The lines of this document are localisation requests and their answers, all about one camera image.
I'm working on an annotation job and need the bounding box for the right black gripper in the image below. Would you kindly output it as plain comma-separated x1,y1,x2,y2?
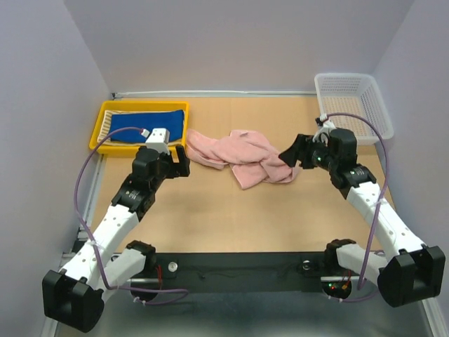
277,134,338,173

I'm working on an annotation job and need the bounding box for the pink towel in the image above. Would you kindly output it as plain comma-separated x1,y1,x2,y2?
186,129,300,190

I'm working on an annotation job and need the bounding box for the blue towel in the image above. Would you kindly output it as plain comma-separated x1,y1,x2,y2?
108,110,185,143

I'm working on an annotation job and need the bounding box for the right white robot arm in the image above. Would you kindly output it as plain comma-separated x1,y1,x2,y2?
279,128,445,308

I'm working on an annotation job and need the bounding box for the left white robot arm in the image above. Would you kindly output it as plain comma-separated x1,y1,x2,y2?
42,145,190,333

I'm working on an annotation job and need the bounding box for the yellow plastic tray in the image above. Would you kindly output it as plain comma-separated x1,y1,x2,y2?
89,100,189,157

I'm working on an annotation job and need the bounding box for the white plastic basket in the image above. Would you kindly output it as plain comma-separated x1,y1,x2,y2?
314,73,394,145

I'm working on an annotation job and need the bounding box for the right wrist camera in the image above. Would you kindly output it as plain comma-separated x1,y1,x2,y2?
312,114,336,143

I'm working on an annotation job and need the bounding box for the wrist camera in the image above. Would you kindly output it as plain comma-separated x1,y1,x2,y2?
141,128,170,154
312,114,336,143

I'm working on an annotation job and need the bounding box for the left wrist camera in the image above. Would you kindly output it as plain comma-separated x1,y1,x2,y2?
141,128,170,154

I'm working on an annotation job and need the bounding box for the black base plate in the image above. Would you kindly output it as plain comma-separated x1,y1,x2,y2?
130,252,358,298

